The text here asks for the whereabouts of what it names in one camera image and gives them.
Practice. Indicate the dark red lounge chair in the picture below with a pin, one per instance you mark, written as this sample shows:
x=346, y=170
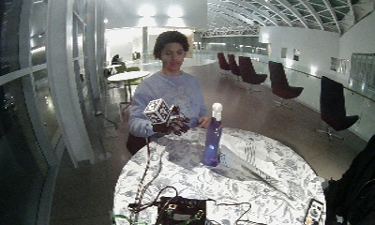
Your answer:
x=234, y=65
x=250, y=72
x=335, y=108
x=282, y=83
x=223, y=62

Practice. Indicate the wall picture frame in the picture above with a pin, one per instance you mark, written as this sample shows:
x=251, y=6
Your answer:
x=283, y=52
x=297, y=54

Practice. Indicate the white structural column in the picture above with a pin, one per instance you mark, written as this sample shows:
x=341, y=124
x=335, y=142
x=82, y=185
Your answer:
x=69, y=84

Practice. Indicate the black electronics box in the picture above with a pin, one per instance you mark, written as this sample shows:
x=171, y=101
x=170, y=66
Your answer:
x=182, y=211

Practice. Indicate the floral patterned tablecloth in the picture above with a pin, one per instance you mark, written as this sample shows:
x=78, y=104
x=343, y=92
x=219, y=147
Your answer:
x=221, y=184

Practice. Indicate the the person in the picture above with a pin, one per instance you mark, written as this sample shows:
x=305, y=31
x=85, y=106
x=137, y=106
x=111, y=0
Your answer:
x=173, y=90

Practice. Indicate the round white table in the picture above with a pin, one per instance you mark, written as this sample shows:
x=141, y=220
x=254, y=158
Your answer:
x=127, y=76

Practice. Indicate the green chair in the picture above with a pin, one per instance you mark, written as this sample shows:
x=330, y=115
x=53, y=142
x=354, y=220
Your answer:
x=131, y=78

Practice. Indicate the blue bottle with white cap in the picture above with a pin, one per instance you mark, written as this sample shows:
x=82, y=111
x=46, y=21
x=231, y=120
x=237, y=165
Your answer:
x=213, y=137

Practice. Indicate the white marker cube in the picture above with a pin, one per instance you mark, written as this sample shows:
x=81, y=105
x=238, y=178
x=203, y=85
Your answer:
x=157, y=111

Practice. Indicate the black phone with white frame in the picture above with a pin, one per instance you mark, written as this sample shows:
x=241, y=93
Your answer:
x=314, y=213

